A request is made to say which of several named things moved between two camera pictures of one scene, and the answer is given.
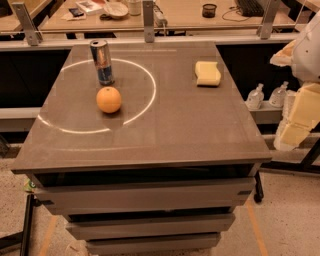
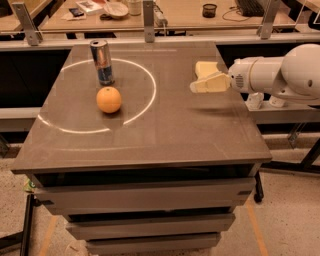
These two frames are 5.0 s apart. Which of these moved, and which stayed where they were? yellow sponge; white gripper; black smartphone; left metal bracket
Moved: white gripper
Stayed: left metal bracket; yellow sponge; black smartphone
